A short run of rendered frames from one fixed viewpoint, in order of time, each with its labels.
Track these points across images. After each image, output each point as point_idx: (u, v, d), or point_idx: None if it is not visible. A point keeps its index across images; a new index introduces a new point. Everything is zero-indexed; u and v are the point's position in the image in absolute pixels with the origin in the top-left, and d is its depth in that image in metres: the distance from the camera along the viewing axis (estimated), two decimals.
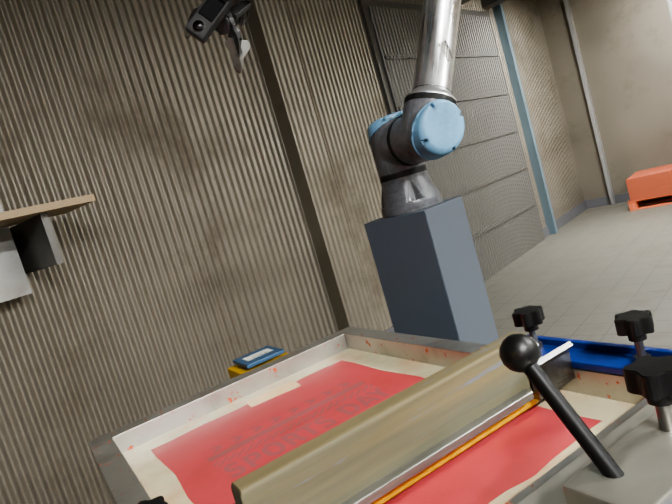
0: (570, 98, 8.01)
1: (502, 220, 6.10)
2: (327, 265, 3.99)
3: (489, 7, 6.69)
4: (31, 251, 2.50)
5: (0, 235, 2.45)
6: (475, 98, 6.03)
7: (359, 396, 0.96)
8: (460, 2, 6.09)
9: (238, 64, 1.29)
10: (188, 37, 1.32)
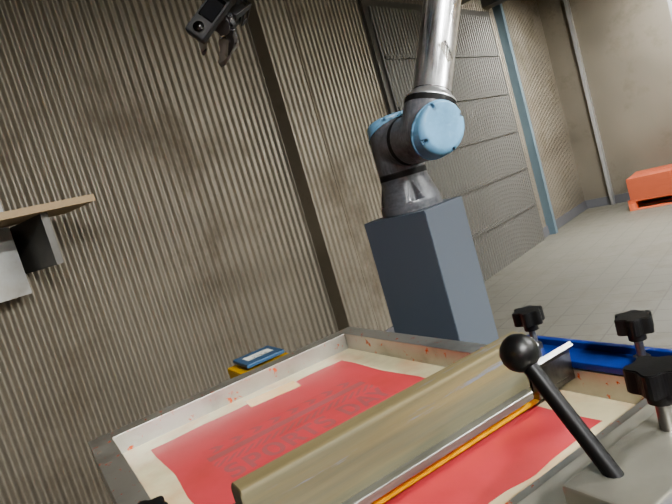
0: (570, 98, 8.01)
1: (502, 220, 6.10)
2: (327, 265, 3.99)
3: (489, 7, 6.69)
4: (31, 251, 2.50)
5: (0, 235, 2.45)
6: (475, 98, 6.03)
7: (359, 396, 0.96)
8: (460, 2, 6.09)
9: (224, 61, 1.31)
10: (204, 54, 1.33)
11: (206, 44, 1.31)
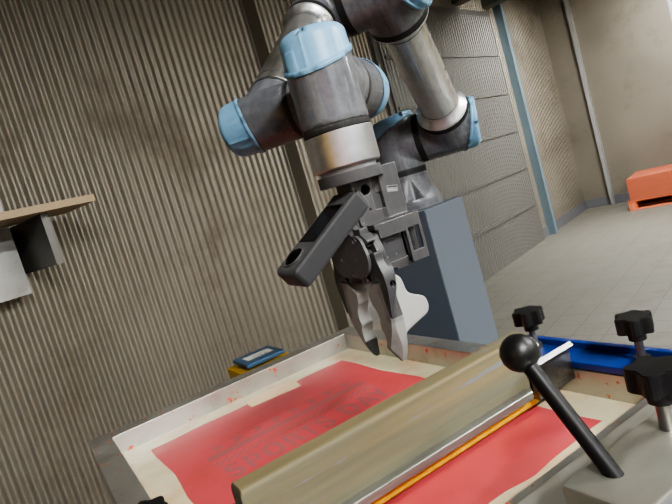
0: (570, 98, 8.01)
1: (502, 220, 6.10)
2: (327, 265, 3.99)
3: (489, 7, 6.69)
4: (31, 251, 2.50)
5: (0, 235, 2.45)
6: (475, 98, 6.03)
7: (359, 396, 0.96)
8: (460, 2, 6.09)
9: (394, 339, 0.60)
10: (376, 351, 0.66)
11: (371, 328, 0.65)
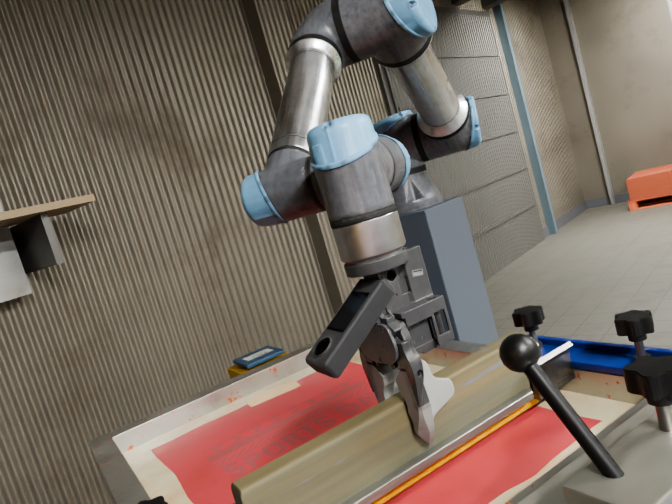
0: (570, 98, 8.01)
1: (502, 220, 6.10)
2: (327, 265, 3.99)
3: (489, 7, 6.69)
4: (31, 251, 2.50)
5: (0, 235, 2.45)
6: (475, 98, 6.03)
7: (359, 396, 0.96)
8: (460, 2, 6.09)
9: (421, 426, 0.61)
10: None
11: None
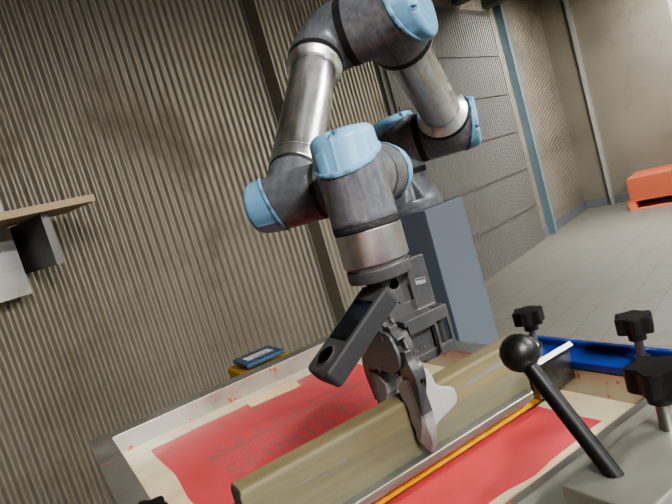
0: (570, 98, 8.01)
1: (502, 220, 6.10)
2: (327, 265, 3.99)
3: (489, 7, 6.69)
4: (31, 251, 2.50)
5: (0, 235, 2.45)
6: (475, 98, 6.03)
7: (359, 396, 0.96)
8: (460, 2, 6.09)
9: (424, 434, 0.61)
10: None
11: None
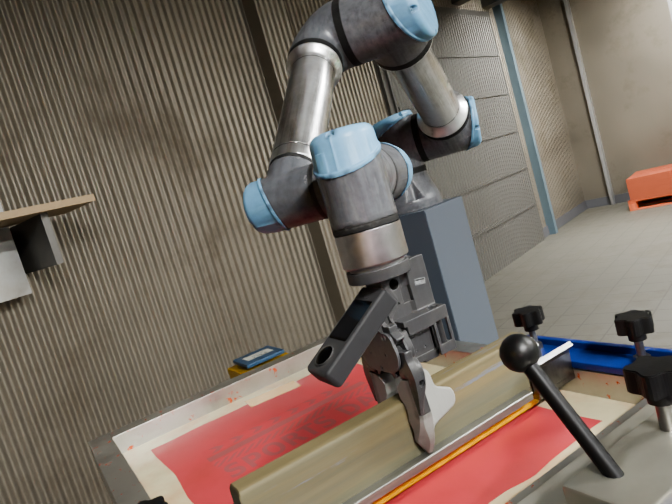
0: (570, 98, 8.01)
1: (502, 220, 6.10)
2: (327, 265, 3.99)
3: (489, 7, 6.69)
4: (31, 251, 2.50)
5: (0, 235, 2.45)
6: (475, 98, 6.03)
7: (359, 396, 0.96)
8: (460, 2, 6.09)
9: (422, 435, 0.61)
10: None
11: None
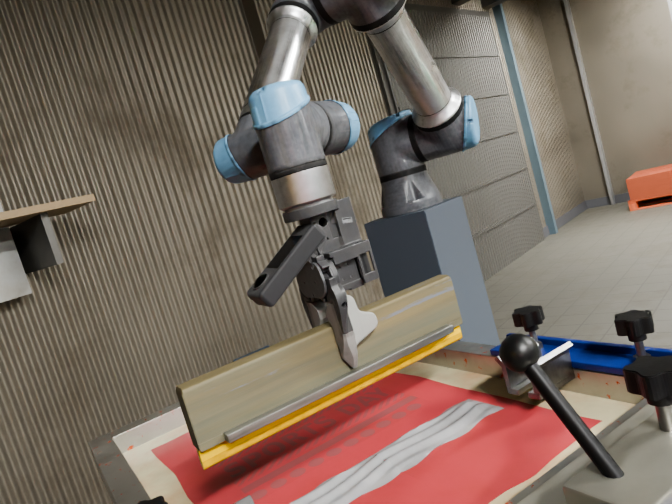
0: (570, 98, 8.01)
1: (502, 220, 6.10)
2: None
3: (489, 7, 6.69)
4: (31, 251, 2.50)
5: (0, 235, 2.45)
6: (475, 98, 6.03)
7: (359, 396, 0.96)
8: (460, 2, 6.09)
9: (346, 351, 0.71)
10: None
11: None
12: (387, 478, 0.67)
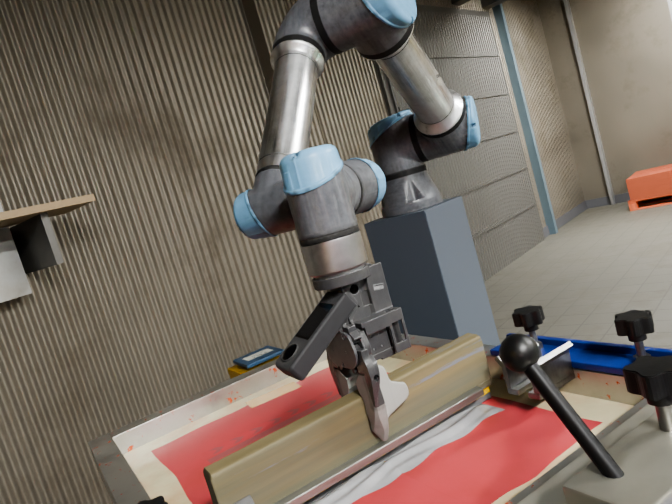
0: (570, 98, 8.01)
1: (502, 220, 6.10)
2: None
3: (489, 7, 6.69)
4: (31, 251, 2.50)
5: (0, 235, 2.45)
6: (475, 98, 6.03)
7: None
8: (460, 2, 6.09)
9: (377, 424, 0.68)
10: None
11: None
12: (387, 480, 0.67)
